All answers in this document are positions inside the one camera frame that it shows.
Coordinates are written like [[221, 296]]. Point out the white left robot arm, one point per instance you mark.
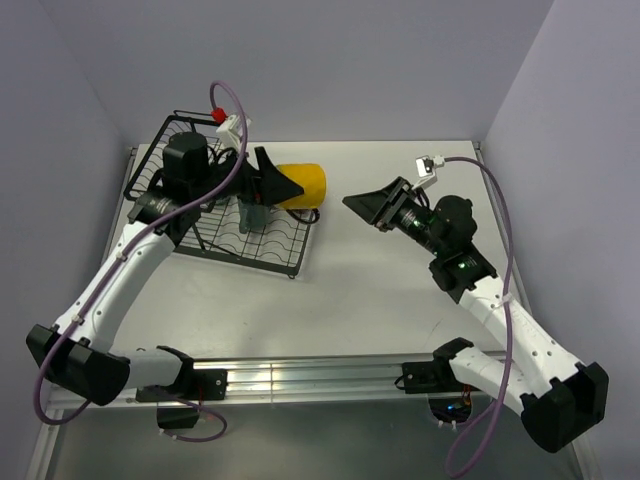
[[76, 353]]

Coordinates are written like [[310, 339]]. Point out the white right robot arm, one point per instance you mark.
[[557, 396]]

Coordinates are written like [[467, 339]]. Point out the black wire dish rack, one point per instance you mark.
[[270, 240]]

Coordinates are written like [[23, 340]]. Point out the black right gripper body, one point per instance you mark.
[[405, 213]]

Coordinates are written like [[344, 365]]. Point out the black box under rail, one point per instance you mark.
[[174, 418]]

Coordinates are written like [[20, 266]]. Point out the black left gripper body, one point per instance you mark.
[[247, 187]]

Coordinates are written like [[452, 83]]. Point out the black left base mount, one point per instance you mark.
[[198, 386]]

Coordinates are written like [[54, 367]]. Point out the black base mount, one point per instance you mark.
[[421, 378], [198, 386]]

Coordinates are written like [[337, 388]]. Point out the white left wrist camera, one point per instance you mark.
[[231, 128]]

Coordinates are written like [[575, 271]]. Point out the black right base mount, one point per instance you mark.
[[421, 378]]

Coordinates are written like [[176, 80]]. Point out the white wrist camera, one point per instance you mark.
[[231, 128], [427, 167]]

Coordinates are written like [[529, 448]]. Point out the aluminium mounting rail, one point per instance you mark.
[[297, 380]]

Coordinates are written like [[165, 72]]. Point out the yellow mug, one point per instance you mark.
[[311, 178]]

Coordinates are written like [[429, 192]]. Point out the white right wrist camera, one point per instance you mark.
[[427, 167]]

